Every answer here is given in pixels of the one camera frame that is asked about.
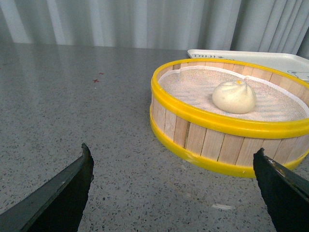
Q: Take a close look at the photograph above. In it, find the white mesh steamer liner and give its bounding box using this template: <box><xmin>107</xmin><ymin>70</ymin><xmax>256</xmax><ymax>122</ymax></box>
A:
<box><xmin>158</xmin><ymin>66</ymin><xmax>309</xmax><ymax>122</ymax></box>

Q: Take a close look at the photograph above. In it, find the yellow rimmed bamboo steamer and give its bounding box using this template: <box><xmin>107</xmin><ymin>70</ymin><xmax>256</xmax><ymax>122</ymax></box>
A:
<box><xmin>150</xmin><ymin>58</ymin><xmax>309</xmax><ymax>178</ymax></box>

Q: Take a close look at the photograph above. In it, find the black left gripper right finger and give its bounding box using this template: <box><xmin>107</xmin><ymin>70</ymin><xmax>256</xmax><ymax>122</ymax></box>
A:
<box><xmin>253</xmin><ymin>148</ymin><xmax>309</xmax><ymax>232</ymax></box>

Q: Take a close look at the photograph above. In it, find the white steamed bun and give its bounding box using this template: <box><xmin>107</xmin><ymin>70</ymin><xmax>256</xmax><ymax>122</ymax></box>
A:
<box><xmin>212</xmin><ymin>80</ymin><xmax>256</xmax><ymax>114</ymax></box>

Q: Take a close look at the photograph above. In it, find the grey curtain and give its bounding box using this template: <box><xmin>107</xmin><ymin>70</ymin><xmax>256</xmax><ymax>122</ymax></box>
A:
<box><xmin>0</xmin><ymin>0</ymin><xmax>309</xmax><ymax>57</ymax></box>

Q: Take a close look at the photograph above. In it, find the white bear print tray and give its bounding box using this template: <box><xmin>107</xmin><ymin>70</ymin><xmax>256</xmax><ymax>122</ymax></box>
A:
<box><xmin>187</xmin><ymin>49</ymin><xmax>309</xmax><ymax>82</ymax></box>

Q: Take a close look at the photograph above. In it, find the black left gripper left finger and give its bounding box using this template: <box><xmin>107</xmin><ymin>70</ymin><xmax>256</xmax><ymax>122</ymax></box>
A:
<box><xmin>0</xmin><ymin>144</ymin><xmax>94</xmax><ymax>232</ymax></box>

